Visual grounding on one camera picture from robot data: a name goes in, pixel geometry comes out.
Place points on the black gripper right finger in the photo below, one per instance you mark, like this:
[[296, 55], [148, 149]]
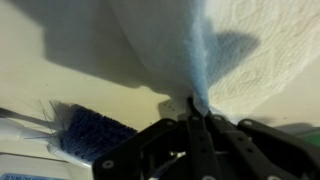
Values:
[[240, 146]]

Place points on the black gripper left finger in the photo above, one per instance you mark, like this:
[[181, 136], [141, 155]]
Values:
[[196, 143]]

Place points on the white paper towel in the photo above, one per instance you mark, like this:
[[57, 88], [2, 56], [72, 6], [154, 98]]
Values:
[[266, 50]]

